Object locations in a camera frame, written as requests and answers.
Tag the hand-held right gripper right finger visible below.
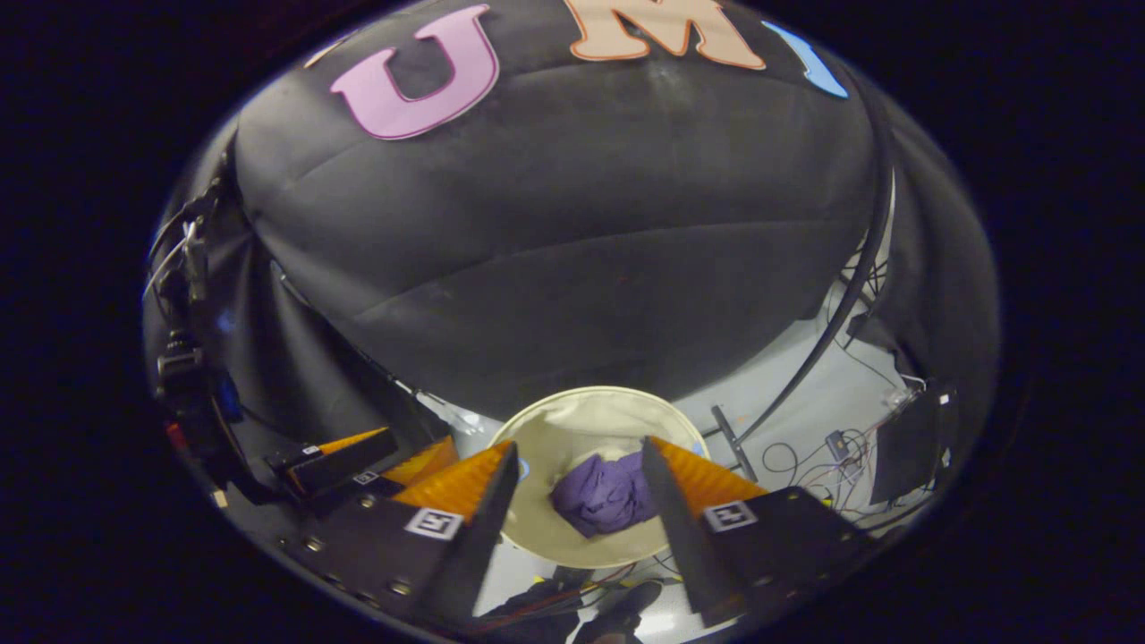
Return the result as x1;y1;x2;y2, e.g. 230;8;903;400
640;436;882;629

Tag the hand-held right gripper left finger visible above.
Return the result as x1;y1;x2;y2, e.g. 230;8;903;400
273;440;522;631

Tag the purple shirt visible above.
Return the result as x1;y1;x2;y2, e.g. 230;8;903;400
549;452;663;539

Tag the beige laundry hamper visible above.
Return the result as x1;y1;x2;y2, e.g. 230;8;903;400
488;386;712;570

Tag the black clothes rack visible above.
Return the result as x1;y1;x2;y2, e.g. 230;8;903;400
711;116;897;459

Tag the dark shoe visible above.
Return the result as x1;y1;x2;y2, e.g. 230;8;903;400
572;580;665;644

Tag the black floor box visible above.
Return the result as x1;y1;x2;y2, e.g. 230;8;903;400
869;380;958;506

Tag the black backdrop cloth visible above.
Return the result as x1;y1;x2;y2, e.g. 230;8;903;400
148;0;998;502

